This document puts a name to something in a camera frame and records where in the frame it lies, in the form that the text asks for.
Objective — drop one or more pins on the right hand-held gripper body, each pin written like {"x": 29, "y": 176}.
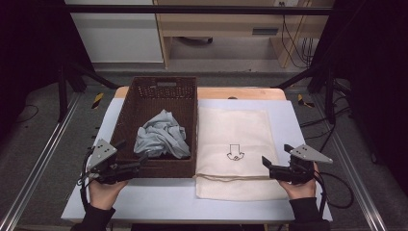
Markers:
{"x": 298, "y": 173}

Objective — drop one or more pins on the white table mat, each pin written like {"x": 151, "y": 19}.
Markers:
{"x": 144, "y": 199}

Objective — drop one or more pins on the cream cloth mat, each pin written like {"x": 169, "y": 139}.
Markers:
{"x": 231, "y": 128}

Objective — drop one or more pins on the yellow black tape strip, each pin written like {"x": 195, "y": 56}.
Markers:
{"x": 97, "y": 100}
{"x": 301, "y": 100}

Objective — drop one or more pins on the wooden desk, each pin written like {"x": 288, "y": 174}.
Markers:
{"x": 224, "y": 22}

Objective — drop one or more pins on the person's left hand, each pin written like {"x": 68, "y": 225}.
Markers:
{"x": 104, "y": 195}

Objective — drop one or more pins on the black metal stand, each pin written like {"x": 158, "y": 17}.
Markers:
{"x": 329, "y": 96}
{"x": 62, "y": 96}

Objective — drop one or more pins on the grey garment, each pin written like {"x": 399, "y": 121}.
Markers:
{"x": 162, "y": 136}

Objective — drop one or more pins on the black curtain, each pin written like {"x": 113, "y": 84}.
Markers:
{"x": 378, "y": 64}
{"x": 29, "y": 48}

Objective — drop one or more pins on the wooden table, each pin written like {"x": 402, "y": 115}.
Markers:
{"x": 243, "y": 93}

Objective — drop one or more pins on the aluminium floor rail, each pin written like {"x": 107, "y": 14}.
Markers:
{"x": 41, "y": 157}
{"x": 352, "y": 166}

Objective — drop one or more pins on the person's right hand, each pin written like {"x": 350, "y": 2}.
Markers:
{"x": 301, "y": 192}

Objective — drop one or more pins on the brown woven basket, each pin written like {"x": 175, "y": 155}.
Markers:
{"x": 154, "y": 96}

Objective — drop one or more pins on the white cabinet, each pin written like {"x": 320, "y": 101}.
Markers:
{"x": 118, "y": 38}

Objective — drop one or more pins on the black horizontal bar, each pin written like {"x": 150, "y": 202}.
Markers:
{"x": 192, "y": 10}

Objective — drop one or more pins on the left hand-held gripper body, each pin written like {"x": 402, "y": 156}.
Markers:
{"x": 102, "y": 154}

